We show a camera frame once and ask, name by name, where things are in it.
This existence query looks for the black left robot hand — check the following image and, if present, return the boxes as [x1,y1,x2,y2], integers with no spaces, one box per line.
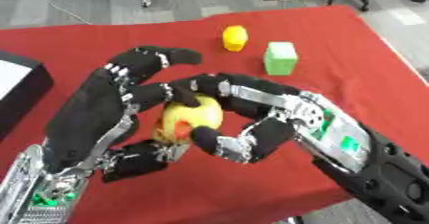
[41,45,205,184]

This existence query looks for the yellow hexagonal block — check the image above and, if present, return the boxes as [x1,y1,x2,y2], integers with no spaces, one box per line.
[221,25,250,53]

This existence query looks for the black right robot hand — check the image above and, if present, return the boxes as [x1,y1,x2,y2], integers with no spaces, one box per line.
[169,72,304,165]

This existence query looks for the black box with white inside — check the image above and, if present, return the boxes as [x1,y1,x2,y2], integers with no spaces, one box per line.
[0,50,56,141]

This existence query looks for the green rectangular block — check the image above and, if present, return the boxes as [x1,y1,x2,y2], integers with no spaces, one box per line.
[261,41,301,77]

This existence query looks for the yellow toy apple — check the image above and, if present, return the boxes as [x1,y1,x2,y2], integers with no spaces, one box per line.
[150,94,225,145]

